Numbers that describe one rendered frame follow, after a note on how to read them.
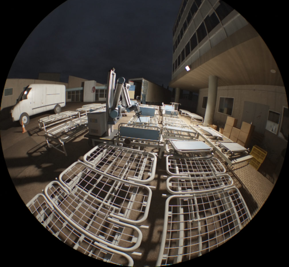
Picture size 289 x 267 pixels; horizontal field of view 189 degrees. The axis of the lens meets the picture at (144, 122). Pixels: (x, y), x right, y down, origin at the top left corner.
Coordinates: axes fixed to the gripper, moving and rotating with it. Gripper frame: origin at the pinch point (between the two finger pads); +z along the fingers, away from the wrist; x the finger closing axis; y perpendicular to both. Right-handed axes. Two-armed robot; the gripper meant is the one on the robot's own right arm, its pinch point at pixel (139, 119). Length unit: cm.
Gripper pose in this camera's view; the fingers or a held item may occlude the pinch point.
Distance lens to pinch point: 180.1
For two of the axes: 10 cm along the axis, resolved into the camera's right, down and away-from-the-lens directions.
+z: 2.9, 8.6, 4.3
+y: -9.4, 3.4, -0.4
